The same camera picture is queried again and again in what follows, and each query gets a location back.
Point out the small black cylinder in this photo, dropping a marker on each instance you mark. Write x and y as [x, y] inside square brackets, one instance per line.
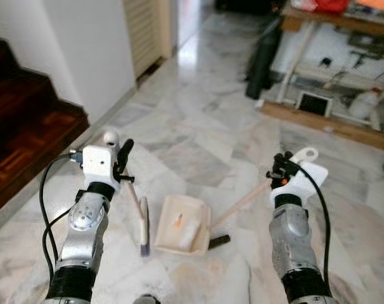
[218, 241]

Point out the louvered wooden door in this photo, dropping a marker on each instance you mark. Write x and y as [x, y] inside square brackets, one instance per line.
[144, 31]

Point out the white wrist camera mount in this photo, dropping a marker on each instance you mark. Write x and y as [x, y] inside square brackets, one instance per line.
[303, 182]
[100, 161]

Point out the orange item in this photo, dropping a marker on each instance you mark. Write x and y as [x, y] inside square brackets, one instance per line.
[376, 4]

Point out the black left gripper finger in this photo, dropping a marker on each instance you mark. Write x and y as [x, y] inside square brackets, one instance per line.
[125, 155]

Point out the beige broom with dark bristles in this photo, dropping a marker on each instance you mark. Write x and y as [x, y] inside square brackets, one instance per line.
[144, 228]

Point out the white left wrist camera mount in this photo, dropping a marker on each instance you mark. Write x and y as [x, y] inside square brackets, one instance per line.
[100, 161]

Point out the tall black cylinder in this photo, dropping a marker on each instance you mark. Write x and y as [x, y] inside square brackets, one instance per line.
[262, 63]

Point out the long wooden plank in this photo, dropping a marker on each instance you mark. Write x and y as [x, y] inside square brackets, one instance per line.
[319, 125]

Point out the wooden top white frame table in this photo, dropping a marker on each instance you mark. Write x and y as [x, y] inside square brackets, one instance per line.
[319, 22]

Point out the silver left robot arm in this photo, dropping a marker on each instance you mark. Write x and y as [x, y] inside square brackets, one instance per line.
[84, 221]

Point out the white plastic jug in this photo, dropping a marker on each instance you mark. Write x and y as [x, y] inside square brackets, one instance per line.
[364, 104]

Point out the dark wooden staircase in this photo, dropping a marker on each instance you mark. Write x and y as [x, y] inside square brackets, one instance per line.
[27, 126]

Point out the small white framed screen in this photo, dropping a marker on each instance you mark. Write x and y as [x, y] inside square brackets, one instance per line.
[313, 104]

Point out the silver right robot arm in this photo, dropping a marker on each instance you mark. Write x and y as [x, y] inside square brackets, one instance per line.
[290, 234]

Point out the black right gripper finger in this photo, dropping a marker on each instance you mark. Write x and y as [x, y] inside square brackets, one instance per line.
[285, 158]

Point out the red item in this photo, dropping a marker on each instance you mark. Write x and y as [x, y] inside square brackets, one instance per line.
[329, 6]

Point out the grey robot leg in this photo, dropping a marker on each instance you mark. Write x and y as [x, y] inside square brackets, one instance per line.
[146, 299]

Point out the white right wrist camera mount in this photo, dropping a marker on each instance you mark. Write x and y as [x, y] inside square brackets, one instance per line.
[303, 182]

